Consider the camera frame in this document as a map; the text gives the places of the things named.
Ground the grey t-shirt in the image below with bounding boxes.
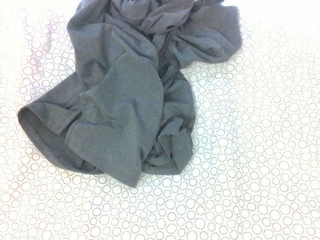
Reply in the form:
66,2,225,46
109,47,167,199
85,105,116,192
16,0,244,189

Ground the white circle-patterned bed sheet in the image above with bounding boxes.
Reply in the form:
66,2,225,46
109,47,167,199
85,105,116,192
0,0,320,240

